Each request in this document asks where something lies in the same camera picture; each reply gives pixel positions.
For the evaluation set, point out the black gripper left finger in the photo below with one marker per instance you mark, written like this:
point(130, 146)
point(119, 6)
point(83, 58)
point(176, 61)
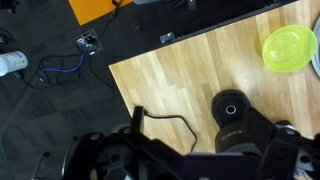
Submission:
point(136, 125)

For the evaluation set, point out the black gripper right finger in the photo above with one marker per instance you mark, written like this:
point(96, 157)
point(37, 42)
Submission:
point(260, 126)

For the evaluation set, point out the black coffee maker body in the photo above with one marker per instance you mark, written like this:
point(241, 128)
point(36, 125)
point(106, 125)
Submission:
point(223, 100)

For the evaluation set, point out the lime green plastic bowl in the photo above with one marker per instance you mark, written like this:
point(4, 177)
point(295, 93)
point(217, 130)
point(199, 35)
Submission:
point(286, 50)

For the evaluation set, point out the round grey tray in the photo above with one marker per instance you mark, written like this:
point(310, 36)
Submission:
point(317, 63)

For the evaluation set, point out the metal floor outlet box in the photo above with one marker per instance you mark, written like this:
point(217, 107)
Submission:
point(81, 41)

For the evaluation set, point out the orange floor mat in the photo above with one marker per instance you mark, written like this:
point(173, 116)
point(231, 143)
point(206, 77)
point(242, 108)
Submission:
point(93, 10)

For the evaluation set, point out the white plastic bottle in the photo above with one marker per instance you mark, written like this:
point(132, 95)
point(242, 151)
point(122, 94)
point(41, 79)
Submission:
point(11, 63)

